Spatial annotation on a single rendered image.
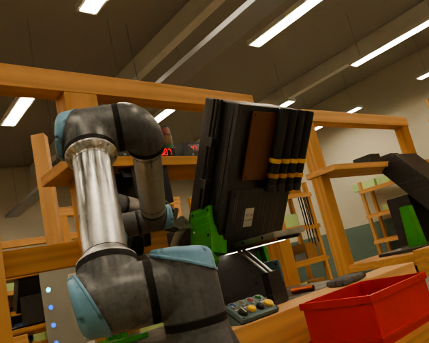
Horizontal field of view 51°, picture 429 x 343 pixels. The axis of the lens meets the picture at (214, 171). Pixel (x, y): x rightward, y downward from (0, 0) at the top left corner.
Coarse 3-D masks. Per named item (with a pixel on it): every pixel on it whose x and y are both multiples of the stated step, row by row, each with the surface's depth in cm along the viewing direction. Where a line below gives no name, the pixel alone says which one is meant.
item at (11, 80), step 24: (0, 72) 159; (24, 72) 165; (48, 72) 172; (72, 72) 178; (24, 96) 170; (48, 96) 175; (120, 96) 190; (144, 96) 199; (168, 96) 208; (192, 96) 219; (216, 96) 230; (240, 96) 243
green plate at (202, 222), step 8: (200, 208) 157; (208, 208) 153; (192, 216) 160; (200, 216) 156; (208, 216) 152; (192, 224) 159; (200, 224) 155; (208, 224) 151; (192, 232) 158; (200, 232) 154; (208, 232) 150; (216, 232) 153; (192, 240) 157; (200, 240) 153; (208, 240) 150; (216, 240) 152; (224, 240) 154; (216, 248) 151; (224, 248) 153
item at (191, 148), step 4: (176, 144) 195; (180, 144) 192; (184, 144) 193; (188, 144) 194; (192, 144) 196; (196, 144) 198; (176, 148) 195; (180, 148) 193; (184, 148) 192; (188, 148) 194; (192, 148) 195; (196, 148) 197; (120, 152) 170; (124, 152) 172; (180, 152) 193; (184, 152) 192; (188, 152) 193; (192, 152) 195; (196, 152) 196; (120, 156) 170; (124, 156) 171; (128, 156) 172
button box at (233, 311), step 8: (240, 304) 125; (248, 304) 126; (264, 304) 127; (232, 312) 121; (248, 312) 122; (256, 312) 122; (264, 312) 123; (272, 312) 126; (232, 320) 121; (240, 320) 118; (248, 320) 119
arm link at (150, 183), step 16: (128, 112) 102; (144, 112) 105; (128, 128) 101; (144, 128) 103; (160, 128) 109; (128, 144) 103; (144, 144) 106; (160, 144) 109; (144, 160) 110; (160, 160) 115; (144, 176) 116; (160, 176) 119; (144, 192) 121; (160, 192) 123; (144, 208) 127; (160, 208) 128; (144, 224) 132; (160, 224) 133
